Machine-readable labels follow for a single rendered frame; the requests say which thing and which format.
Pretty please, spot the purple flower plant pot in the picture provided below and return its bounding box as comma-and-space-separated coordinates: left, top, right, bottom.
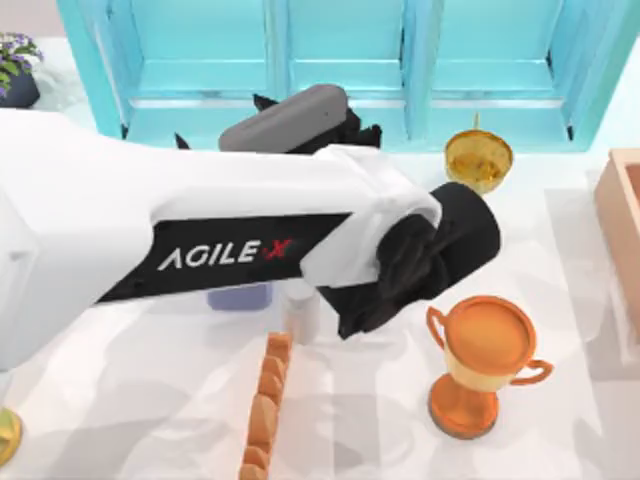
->
0, 31, 45, 108

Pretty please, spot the white bottle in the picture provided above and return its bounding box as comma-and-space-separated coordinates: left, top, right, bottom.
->
281, 291, 322, 346

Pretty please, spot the lavender block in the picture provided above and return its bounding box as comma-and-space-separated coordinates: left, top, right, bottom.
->
206, 281, 274, 312

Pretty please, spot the long brown bread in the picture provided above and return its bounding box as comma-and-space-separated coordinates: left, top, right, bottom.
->
238, 330, 294, 480

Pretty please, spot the gold round object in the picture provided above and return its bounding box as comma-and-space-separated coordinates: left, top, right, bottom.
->
0, 406, 24, 459

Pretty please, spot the light blue rack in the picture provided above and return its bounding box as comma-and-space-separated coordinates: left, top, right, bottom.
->
53, 0, 640, 153

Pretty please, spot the bronze two-handled trophy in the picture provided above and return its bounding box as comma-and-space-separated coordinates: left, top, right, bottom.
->
425, 295, 555, 441

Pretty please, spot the pale grey rounded box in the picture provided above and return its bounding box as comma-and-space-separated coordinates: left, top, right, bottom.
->
218, 84, 348, 154

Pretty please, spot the salmon shallow box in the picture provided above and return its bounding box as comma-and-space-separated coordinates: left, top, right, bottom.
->
594, 147, 640, 347

